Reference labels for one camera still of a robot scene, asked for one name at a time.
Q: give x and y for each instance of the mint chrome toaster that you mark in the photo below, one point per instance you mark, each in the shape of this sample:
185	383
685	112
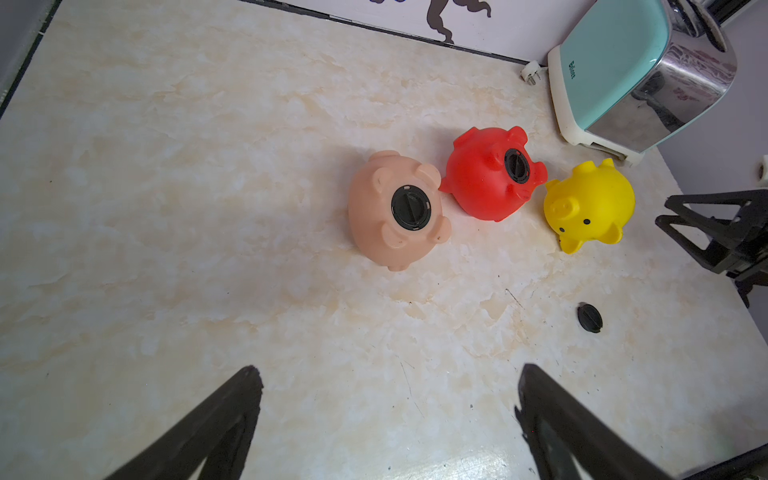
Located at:
632	74

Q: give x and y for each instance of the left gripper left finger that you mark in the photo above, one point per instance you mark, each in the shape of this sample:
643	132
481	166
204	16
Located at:
212	441

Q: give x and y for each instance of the yellow piggy bank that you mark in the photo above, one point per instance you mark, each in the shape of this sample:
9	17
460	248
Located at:
594	204

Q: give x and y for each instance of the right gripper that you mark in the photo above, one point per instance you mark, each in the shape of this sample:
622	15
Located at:
736	246

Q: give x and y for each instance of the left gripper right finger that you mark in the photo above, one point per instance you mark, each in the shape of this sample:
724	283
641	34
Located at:
567	441

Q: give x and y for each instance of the small white wall plug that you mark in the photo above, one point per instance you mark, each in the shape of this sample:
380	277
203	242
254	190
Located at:
531	73

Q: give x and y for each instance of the peach piggy bank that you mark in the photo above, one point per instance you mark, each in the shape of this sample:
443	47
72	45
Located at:
373	228

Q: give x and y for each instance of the red piggy bank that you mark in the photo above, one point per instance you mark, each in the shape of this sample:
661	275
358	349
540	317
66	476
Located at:
476	176

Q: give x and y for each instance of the black plug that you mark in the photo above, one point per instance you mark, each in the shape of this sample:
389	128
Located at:
589	318
411	208
517	166

